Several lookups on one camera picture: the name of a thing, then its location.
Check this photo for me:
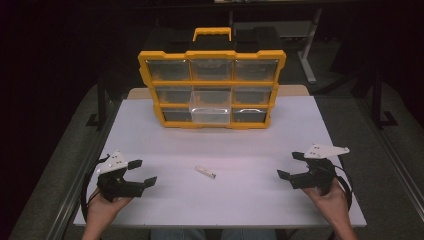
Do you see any person's left hand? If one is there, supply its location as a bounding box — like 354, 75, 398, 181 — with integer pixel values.
85, 188, 135, 232

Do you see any black metal stand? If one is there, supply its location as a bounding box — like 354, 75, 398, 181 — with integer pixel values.
85, 75, 112, 130
370, 68, 400, 130

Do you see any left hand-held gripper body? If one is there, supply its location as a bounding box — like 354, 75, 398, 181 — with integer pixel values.
96, 150, 147, 203

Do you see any aluminium rail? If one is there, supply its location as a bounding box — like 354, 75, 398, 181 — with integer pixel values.
54, 99, 122, 240
357, 99, 424, 214

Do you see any open clear plastic drawer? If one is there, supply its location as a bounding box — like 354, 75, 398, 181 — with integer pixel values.
188, 87, 232, 126

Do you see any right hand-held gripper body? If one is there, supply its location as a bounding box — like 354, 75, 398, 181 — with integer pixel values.
291, 143, 351, 197

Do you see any yellow black drawer organizer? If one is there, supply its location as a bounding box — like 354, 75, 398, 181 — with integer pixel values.
137, 26, 287, 130

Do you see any small white stick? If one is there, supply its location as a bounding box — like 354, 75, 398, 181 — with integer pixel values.
194, 165, 217, 180

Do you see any black cable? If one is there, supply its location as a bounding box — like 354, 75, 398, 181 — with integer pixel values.
334, 164, 354, 212
80, 153, 111, 222

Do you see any person's right hand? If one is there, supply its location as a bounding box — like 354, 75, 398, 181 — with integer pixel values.
301, 180, 352, 228

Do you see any set of closed clear drawers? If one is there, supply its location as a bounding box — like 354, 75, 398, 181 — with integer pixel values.
146, 59, 280, 123

